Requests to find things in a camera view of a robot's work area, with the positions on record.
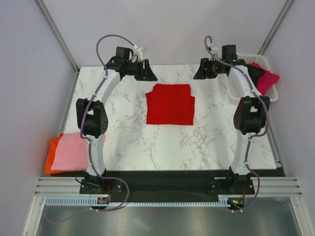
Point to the magenta t shirt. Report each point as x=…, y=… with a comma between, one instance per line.
x=266, y=81

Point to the right aluminium frame post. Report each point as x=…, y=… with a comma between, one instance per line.
x=276, y=25

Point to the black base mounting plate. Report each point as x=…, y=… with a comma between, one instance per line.
x=173, y=186

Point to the aluminium frame post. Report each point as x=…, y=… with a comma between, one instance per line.
x=57, y=34
x=276, y=25

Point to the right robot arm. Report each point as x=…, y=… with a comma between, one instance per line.
x=251, y=118

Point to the folded orange t shirt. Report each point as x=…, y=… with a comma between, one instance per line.
x=51, y=156

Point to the aluminium front rail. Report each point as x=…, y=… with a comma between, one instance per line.
x=269, y=187

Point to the folded pink t shirt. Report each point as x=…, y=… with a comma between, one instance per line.
x=71, y=154

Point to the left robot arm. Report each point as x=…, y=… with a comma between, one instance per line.
x=92, y=119

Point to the white slotted cable duct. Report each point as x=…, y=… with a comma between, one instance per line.
x=98, y=201

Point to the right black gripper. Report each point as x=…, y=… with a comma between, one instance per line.
x=201, y=74

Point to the left aluminium frame post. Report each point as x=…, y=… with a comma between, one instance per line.
x=57, y=34

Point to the red t shirt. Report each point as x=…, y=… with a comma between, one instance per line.
x=170, y=104

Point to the black t shirt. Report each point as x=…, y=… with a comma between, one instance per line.
x=255, y=73

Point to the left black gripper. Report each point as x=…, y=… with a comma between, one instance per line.
x=146, y=74

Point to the white plastic basket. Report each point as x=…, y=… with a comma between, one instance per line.
x=264, y=63

